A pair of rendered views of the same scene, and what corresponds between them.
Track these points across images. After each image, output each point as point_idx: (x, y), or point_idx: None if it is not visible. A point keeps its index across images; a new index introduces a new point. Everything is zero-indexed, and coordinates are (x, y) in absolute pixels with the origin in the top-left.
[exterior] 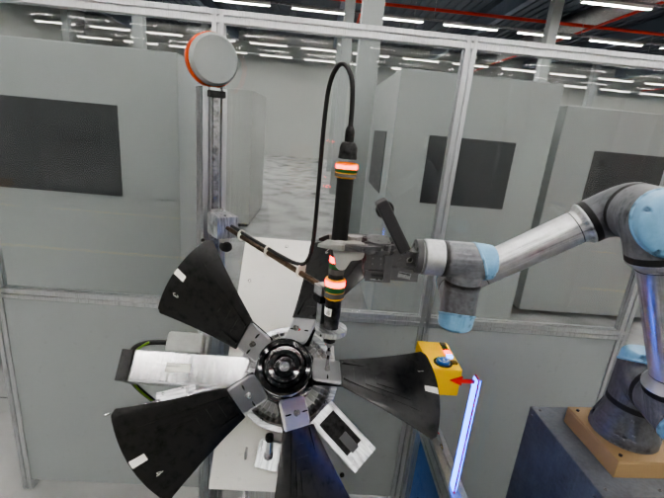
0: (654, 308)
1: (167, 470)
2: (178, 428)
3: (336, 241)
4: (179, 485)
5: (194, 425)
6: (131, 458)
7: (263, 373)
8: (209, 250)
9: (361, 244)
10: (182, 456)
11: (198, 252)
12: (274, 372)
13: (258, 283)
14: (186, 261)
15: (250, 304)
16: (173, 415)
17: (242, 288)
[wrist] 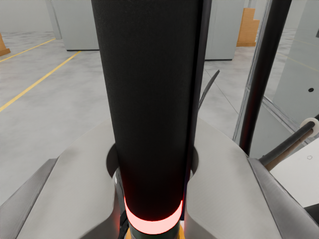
0: None
1: (118, 199)
2: (119, 185)
3: (93, 132)
4: (120, 214)
5: (122, 194)
6: (115, 176)
7: (124, 217)
8: (211, 81)
9: (16, 231)
10: (121, 202)
11: (210, 80)
12: (124, 228)
13: (315, 168)
14: (206, 86)
15: (283, 179)
16: (120, 176)
17: (294, 158)
